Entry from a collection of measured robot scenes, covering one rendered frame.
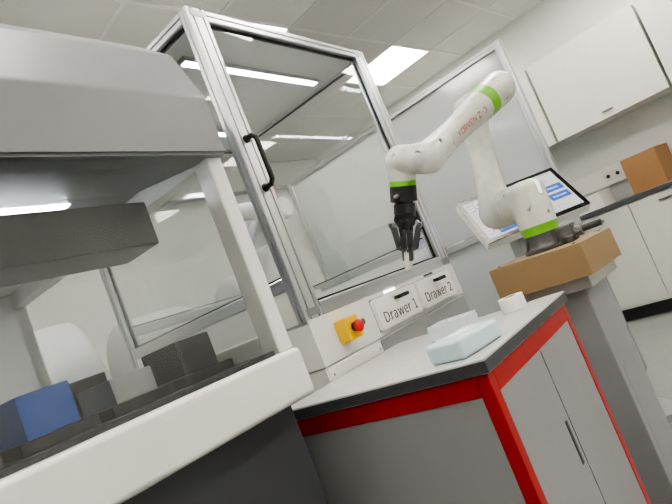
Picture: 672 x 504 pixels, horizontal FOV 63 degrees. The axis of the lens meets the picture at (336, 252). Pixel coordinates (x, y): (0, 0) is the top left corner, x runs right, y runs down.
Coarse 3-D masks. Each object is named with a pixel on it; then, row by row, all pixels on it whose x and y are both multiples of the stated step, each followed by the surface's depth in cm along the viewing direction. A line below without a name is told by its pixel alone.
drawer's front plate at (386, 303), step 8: (400, 288) 201; (408, 288) 205; (384, 296) 191; (392, 296) 195; (408, 296) 203; (416, 296) 207; (376, 304) 186; (384, 304) 190; (392, 304) 193; (400, 304) 197; (416, 304) 205; (376, 312) 185; (392, 312) 191; (400, 312) 195; (408, 312) 199; (416, 312) 203; (384, 320) 186; (392, 320) 190; (400, 320) 193; (384, 328) 184
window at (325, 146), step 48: (240, 48) 187; (288, 48) 209; (240, 96) 177; (288, 96) 198; (336, 96) 223; (288, 144) 187; (336, 144) 210; (384, 144) 239; (288, 192) 178; (336, 192) 198; (384, 192) 224; (336, 240) 188; (384, 240) 211; (336, 288) 179
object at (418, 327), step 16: (448, 304) 227; (464, 304) 238; (416, 320) 205; (432, 320) 213; (384, 336) 188; (400, 336) 193; (416, 336) 201; (368, 352) 176; (336, 368) 162; (352, 368) 168; (320, 384) 162
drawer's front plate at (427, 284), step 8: (440, 272) 228; (448, 272) 233; (424, 280) 216; (432, 280) 221; (440, 280) 226; (448, 280) 231; (416, 288) 211; (424, 288) 214; (432, 288) 218; (440, 288) 223; (448, 288) 228; (424, 296) 211; (432, 296) 216; (440, 296) 221; (448, 296) 226; (424, 304) 210; (432, 304) 214
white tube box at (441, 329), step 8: (472, 312) 156; (448, 320) 160; (456, 320) 152; (464, 320) 151; (472, 320) 154; (432, 328) 157; (440, 328) 156; (448, 328) 154; (456, 328) 153; (432, 336) 158; (440, 336) 156
